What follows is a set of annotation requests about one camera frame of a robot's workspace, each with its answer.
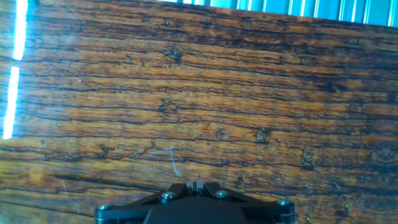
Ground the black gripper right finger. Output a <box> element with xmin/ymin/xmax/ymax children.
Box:
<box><xmin>195</xmin><ymin>181</ymin><xmax>295</xmax><ymax>224</ymax></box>

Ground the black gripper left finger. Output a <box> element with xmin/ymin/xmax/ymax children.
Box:
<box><xmin>95</xmin><ymin>181</ymin><xmax>196</xmax><ymax>224</ymax></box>

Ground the wood-grain table board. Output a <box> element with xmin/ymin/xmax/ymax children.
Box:
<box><xmin>0</xmin><ymin>0</ymin><xmax>398</xmax><ymax>224</ymax></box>

